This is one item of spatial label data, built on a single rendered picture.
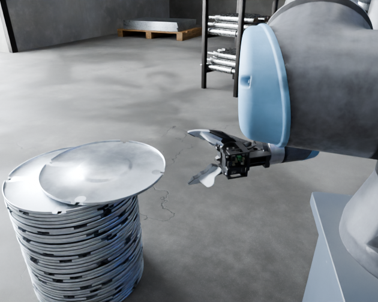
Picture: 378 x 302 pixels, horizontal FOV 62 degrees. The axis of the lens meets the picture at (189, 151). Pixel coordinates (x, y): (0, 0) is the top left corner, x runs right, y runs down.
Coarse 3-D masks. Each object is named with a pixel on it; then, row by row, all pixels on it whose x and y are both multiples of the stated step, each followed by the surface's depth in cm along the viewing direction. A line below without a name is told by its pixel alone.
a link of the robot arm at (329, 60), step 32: (288, 0) 37; (320, 0) 30; (352, 0) 30; (256, 32) 29; (288, 32) 28; (320, 32) 27; (352, 32) 26; (256, 64) 27; (288, 64) 26; (320, 64) 25; (352, 64) 25; (256, 96) 27; (288, 96) 26; (320, 96) 25; (352, 96) 25; (256, 128) 29; (288, 128) 28; (320, 128) 27; (352, 128) 26
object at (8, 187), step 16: (32, 160) 80; (48, 160) 80; (16, 176) 73; (32, 176) 73; (16, 192) 67; (32, 192) 67; (16, 208) 62; (32, 208) 62; (48, 208) 62; (80, 208) 61
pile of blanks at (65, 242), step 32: (32, 224) 62; (64, 224) 62; (96, 224) 65; (128, 224) 73; (32, 256) 68; (64, 256) 67; (96, 256) 68; (128, 256) 77; (64, 288) 70; (96, 288) 72; (128, 288) 80
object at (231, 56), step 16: (208, 0) 221; (240, 0) 200; (224, 16) 223; (240, 16) 204; (256, 16) 219; (224, 32) 220; (240, 32) 208; (224, 48) 259; (240, 48) 212; (208, 64) 241; (224, 64) 233
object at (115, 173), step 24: (96, 144) 86; (144, 144) 85; (48, 168) 74; (72, 168) 74; (96, 168) 73; (120, 168) 73; (144, 168) 74; (48, 192) 66; (72, 192) 66; (96, 192) 66; (120, 192) 66
